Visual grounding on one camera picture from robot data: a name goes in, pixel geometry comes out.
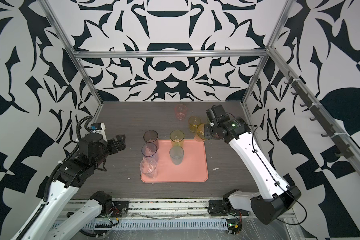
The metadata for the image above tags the white cable duct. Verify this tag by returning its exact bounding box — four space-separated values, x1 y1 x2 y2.
83 219 229 231

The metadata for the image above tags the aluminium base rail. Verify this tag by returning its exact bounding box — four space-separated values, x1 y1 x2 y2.
59 197 295 220

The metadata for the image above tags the green glass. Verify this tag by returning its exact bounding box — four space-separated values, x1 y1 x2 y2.
170 130 185 147

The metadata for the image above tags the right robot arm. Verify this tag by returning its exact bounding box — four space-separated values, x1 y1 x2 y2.
204 105 302 225

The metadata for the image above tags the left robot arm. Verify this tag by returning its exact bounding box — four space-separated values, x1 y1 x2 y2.
13 133 126 240

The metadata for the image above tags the tall amber glass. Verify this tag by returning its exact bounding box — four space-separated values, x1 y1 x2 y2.
194 123 208 142

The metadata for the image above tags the pink glass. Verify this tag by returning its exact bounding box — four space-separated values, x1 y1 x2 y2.
174 104 187 120

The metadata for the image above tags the short amber glass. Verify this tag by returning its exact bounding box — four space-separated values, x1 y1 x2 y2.
188 116 202 133

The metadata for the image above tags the teal glass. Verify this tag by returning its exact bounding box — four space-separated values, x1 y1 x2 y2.
170 146 185 165

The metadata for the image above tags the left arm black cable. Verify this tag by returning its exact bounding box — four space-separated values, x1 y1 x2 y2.
65 211 121 238

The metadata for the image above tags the pink tray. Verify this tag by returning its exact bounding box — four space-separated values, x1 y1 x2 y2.
141 140 209 183

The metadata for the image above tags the dark smoky glass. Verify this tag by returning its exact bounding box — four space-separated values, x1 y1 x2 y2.
143 130 159 149

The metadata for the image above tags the black hook rail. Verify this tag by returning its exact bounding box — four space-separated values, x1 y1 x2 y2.
285 71 355 159

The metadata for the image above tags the blue glass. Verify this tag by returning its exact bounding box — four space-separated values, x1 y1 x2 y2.
141 143 159 162

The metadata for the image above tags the clear glass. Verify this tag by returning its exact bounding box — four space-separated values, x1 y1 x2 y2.
140 158 158 179

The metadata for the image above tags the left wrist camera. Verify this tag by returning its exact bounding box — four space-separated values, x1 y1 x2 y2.
89 123 106 133

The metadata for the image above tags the small circuit board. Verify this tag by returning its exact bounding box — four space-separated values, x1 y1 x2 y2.
227 219 243 236

